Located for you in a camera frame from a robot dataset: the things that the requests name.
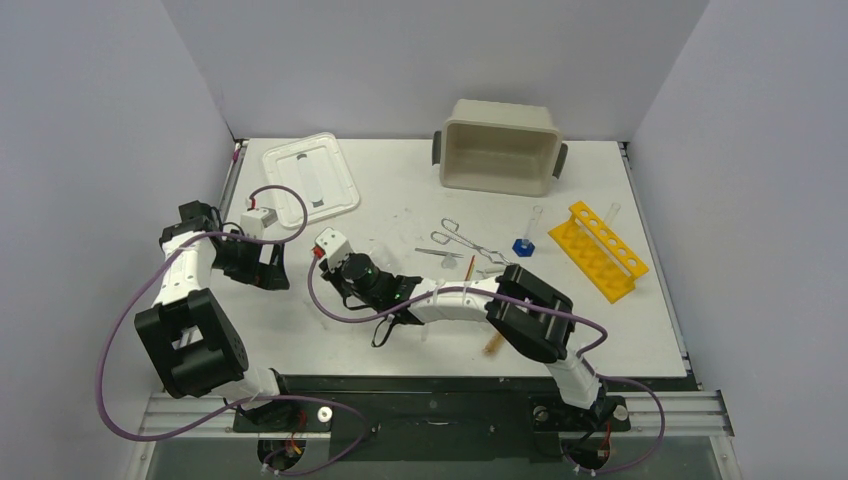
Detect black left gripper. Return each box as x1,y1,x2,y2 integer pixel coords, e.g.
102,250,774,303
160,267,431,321
212,230,288,291

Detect yellow test tube rack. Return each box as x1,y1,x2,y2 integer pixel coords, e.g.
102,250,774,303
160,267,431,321
547,201,649,304

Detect large clear test tube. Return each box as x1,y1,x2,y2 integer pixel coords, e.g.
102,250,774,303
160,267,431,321
603,202,621,228

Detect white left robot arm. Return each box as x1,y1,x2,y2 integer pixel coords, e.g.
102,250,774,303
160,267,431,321
134,201,299,430

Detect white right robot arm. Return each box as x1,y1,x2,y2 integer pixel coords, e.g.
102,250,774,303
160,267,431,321
310,247,604,427

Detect metal tweezers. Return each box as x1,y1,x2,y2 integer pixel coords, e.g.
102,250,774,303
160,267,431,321
414,247,464,258

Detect small clear stopper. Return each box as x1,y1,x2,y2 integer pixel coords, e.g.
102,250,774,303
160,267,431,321
440,255,458,270

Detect metal crucible tongs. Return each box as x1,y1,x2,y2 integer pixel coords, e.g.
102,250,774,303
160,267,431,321
430,217,512,266

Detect rainbow plastic spoon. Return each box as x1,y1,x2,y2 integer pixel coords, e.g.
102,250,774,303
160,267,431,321
464,255,476,281

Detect white plastic tub lid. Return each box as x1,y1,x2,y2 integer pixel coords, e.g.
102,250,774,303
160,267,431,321
261,132,361,224

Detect test tube brush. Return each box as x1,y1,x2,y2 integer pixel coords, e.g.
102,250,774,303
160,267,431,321
482,333,506,358

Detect graduated cylinder blue base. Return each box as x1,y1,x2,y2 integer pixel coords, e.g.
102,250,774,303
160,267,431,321
512,205,544,258

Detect beige plastic tub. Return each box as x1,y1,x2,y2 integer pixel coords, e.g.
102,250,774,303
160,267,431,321
431,99,568,197

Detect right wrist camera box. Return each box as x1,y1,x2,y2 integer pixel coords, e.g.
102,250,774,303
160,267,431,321
314,227,353,269

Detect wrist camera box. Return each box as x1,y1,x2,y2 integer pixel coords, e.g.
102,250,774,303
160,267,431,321
314,227,353,269
237,199,278,239

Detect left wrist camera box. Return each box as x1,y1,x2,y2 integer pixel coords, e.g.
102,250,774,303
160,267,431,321
237,199,278,239

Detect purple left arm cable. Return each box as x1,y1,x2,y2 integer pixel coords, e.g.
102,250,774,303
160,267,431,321
95,184,370,479

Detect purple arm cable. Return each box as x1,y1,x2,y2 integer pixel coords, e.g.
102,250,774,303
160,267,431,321
95,184,370,479
306,254,667,478

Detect black base frame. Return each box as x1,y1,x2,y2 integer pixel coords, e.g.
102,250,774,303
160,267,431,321
231,374,700,465

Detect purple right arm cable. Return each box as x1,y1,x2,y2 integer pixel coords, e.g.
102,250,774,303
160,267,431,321
306,254,667,478

